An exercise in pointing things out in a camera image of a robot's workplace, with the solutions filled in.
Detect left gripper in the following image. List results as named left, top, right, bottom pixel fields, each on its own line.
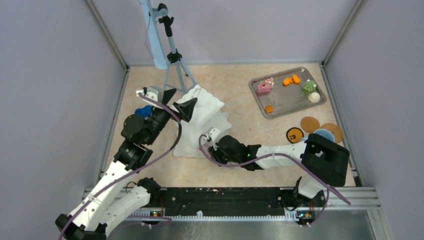
left=144, top=88, right=198, bottom=146

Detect white tiered pillow stand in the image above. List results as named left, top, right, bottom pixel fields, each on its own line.
left=173, top=84, right=232, bottom=159

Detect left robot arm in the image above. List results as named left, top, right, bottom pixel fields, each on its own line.
left=55, top=86, right=198, bottom=240

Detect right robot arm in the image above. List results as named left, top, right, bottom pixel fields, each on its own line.
left=198, top=129, right=350, bottom=206

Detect blue toy car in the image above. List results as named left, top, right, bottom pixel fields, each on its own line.
left=134, top=105, right=153, bottom=118

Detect round orange cookie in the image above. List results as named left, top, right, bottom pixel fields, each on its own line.
left=264, top=105, right=274, bottom=114

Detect black orange face coaster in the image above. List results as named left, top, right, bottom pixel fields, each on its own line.
left=286, top=127, right=305, bottom=144

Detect pink square cake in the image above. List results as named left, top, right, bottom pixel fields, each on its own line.
left=256, top=83, right=273, bottom=96

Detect steel serving tray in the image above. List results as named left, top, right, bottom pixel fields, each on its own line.
left=248, top=67, right=327, bottom=119

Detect light blue tripod stand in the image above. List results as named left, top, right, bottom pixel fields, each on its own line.
left=138, top=0, right=197, bottom=94

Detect round wooden coaster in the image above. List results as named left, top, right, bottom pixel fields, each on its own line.
left=300, top=116, right=321, bottom=133

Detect light blue mug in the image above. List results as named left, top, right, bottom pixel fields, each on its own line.
left=313, top=128, right=335, bottom=142

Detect orange cookie pieces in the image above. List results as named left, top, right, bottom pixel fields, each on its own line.
left=282, top=74, right=301, bottom=87

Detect white round bun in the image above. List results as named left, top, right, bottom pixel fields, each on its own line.
left=307, top=92, right=321, bottom=104

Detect green swirl roll cake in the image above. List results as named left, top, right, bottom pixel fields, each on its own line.
left=302, top=79, right=317, bottom=95

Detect woven rattan coaster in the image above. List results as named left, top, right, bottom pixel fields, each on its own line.
left=321, top=123, right=344, bottom=143

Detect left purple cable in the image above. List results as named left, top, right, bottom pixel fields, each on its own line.
left=57, top=93, right=182, bottom=240

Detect purple cable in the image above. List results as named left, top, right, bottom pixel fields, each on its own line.
left=57, top=93, right=182, bottom=240
left=198, top=133, right=352, bottom=228

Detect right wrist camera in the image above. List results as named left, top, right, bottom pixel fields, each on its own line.
left=205, top=127, right=222, bottom=143

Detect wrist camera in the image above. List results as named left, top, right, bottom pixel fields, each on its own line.
left=205, top=127, right=222, bottom=143
left=135, top=86, right=164, bottom=102

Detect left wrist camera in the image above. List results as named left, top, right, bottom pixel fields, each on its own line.
left=135, top=86, right=164, bottom=102

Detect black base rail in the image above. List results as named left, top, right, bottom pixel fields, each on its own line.
left=147, top=187, right=325, bottom=217

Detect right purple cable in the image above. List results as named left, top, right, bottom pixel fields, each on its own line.
left=198, top=133, right=352, bottom=228

